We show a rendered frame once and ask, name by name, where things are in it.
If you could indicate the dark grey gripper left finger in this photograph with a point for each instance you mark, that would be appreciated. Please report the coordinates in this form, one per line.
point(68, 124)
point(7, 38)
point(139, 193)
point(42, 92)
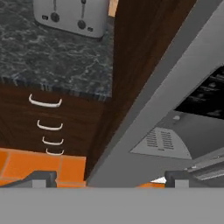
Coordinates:
point(43, 178)

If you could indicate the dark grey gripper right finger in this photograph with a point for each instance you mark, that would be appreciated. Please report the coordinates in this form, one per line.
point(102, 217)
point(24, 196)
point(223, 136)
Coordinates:
point(176, 176)

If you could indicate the dark wood drawer cabinet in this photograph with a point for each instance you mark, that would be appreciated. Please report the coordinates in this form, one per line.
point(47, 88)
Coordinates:
point(78, 125)

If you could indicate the grey fridge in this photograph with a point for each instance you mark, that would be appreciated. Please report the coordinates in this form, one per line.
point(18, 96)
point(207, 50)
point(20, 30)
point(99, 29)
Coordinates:
point(175, 96)

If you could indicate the dark wood tall side panel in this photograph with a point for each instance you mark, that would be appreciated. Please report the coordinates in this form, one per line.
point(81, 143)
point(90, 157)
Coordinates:
point(137, 58)

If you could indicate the silver four-slot toaster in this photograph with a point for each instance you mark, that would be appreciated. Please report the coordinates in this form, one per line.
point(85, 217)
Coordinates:
point(70, 14)

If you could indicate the tan wooden board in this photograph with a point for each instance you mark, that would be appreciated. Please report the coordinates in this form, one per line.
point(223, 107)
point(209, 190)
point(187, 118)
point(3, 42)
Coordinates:
point(113, 7)

